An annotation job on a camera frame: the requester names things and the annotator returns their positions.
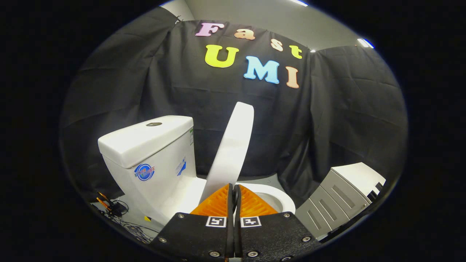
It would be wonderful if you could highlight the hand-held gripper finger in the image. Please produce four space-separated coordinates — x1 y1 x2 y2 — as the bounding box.
234 184 324 262
149 183 234 262

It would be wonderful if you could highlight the white toilet lid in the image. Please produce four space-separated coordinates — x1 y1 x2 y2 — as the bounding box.
200 102 254 204

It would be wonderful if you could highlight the white ceramic toilet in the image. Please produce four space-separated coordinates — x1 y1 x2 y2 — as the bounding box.
98 116 296 233

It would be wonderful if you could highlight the grey drawer cabinet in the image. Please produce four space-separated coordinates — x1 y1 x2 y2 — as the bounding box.
295 162 386 241

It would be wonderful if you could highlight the black backdrop cloth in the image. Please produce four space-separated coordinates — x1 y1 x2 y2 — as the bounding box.
60 7 409 209

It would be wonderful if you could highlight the black floor cable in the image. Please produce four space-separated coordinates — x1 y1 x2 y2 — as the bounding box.
119 214 155 244

